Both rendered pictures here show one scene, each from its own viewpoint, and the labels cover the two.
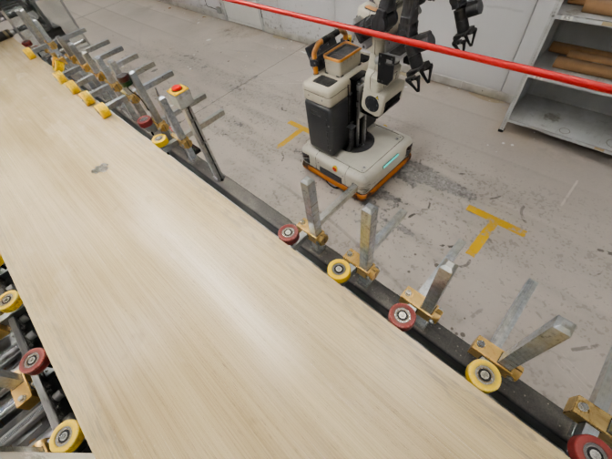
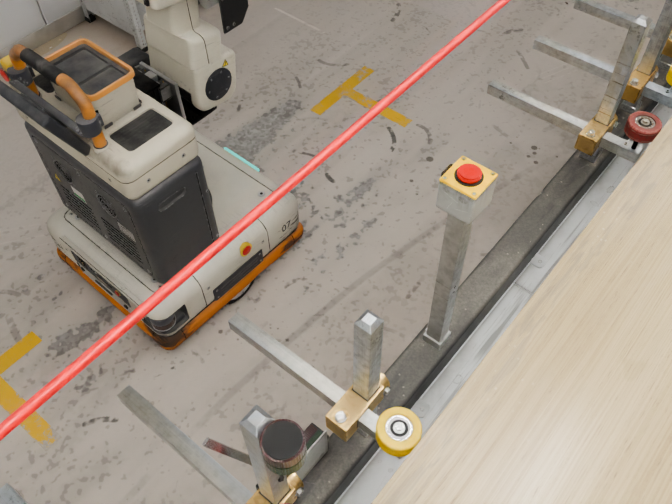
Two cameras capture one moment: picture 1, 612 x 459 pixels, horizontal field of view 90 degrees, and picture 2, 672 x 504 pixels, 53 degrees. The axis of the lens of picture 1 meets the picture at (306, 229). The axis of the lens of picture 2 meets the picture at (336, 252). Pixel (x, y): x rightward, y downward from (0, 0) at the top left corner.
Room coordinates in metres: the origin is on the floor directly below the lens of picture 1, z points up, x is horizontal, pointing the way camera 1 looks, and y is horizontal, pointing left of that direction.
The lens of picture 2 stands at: (1.70, 1.12, 2.03)
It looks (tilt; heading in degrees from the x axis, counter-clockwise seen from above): 53 degrees down; 258
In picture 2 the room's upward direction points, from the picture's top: 1 degrees counter-clockwise
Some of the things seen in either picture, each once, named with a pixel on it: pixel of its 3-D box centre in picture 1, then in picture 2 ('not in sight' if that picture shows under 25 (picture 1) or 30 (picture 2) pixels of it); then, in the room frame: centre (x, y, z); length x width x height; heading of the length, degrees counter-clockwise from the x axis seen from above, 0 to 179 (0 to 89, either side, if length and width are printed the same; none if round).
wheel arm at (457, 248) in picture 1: (431, 282); (643, 28); (0.43, -0.39, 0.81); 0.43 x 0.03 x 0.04; 127
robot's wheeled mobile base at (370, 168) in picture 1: (355, 153); (178, 227); (1.93, -0.52, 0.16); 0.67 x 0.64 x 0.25; 36
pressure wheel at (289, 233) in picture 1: (290, 239); (638, 137); (0.71, 0.07, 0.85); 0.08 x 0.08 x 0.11
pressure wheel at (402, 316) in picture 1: (400, 321); not in sight; (0.31, -0.23, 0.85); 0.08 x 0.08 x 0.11
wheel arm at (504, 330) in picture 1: (503, 331); not in sight; (0.23, -0.54, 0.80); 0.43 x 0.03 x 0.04; 127
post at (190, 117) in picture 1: (204, 146); (448, 279); (1.33, 0.41, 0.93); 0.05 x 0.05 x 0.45; 37
